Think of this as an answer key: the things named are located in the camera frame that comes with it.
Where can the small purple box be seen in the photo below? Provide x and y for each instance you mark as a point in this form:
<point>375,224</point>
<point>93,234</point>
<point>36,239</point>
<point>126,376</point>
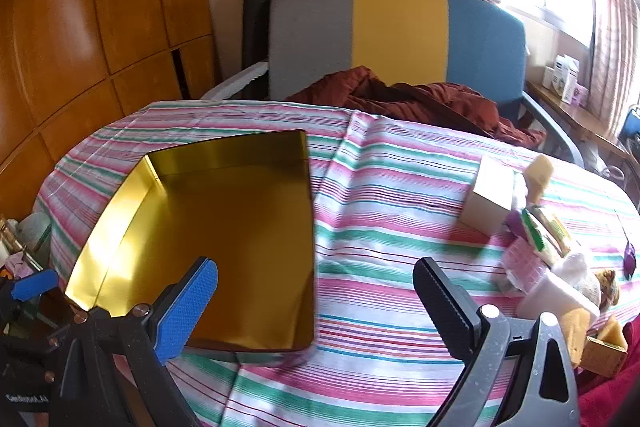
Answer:
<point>581,96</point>

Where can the pink striped curtain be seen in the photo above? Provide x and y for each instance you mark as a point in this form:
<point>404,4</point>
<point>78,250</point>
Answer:
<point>612,47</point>

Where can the black rolled mat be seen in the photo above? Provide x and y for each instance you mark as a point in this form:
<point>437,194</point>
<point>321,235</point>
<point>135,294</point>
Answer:
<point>257,17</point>

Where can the gold tin box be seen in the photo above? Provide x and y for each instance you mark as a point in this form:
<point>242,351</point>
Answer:
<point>225,217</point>

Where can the grey yellow blue chair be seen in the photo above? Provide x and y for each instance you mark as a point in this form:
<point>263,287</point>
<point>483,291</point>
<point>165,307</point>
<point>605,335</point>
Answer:
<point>395,37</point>

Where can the blue container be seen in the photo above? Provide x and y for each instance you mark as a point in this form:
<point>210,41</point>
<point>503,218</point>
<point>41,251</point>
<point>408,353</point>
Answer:
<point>631,124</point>

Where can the small purple sachet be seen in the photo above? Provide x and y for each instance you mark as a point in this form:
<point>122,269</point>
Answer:
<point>629,259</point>

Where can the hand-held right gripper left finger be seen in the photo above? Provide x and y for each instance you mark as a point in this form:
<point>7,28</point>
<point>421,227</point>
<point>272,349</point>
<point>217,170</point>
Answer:
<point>186,307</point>

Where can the yellow sponge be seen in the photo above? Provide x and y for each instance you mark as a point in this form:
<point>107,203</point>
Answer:
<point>539,177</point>
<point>575,337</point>
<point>614,332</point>

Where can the wooden wardrobe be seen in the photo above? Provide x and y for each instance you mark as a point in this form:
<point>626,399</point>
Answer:
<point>100,32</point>

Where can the white bottle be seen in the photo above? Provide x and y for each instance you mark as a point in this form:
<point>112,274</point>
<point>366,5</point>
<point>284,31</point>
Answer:
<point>550,299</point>

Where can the striped tablecloth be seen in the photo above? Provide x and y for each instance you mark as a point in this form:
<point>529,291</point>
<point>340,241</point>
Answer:
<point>380,217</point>

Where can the white carton on desk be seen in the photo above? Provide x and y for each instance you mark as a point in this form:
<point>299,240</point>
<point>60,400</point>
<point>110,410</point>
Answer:
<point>562,77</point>

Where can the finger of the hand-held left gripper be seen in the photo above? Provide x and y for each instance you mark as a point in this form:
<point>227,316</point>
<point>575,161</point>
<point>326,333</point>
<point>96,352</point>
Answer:
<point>32,284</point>

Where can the red garment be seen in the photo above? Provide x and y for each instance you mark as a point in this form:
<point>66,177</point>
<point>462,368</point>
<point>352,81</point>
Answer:
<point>610,402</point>

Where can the wooden side desk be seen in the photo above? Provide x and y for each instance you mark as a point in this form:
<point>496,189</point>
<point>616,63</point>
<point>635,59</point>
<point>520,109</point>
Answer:
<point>570,117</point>

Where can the brown furry item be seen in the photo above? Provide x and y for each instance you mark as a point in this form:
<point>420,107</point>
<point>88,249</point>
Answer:
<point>607,287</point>

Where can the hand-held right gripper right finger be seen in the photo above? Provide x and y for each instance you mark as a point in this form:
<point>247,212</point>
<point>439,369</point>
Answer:
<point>445,302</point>

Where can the cream carton box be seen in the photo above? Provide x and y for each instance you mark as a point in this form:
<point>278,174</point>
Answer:
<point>487,199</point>

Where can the green yellow cracker packet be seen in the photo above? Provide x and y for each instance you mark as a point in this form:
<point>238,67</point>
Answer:
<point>557,232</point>
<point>537,239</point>

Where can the maroon cloth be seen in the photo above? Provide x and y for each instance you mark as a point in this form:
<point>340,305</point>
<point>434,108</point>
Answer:
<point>400,99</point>

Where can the purple snack packet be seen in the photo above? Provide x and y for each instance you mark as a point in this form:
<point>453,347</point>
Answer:
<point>515,224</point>

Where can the small green gold box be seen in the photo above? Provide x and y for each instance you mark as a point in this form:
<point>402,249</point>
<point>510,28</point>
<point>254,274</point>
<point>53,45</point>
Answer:
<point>605,357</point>

